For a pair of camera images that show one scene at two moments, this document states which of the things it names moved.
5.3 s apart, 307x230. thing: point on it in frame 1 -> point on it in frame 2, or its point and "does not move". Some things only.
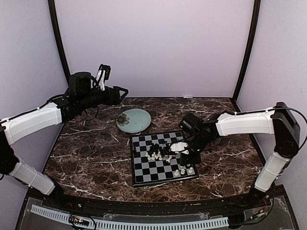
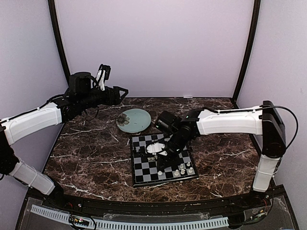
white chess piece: x=176 y=173 does not move
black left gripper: x=114 y=91 does not move
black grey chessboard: x=149 y=172 does not move
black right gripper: x=189 y=159 -> x=162 y=160
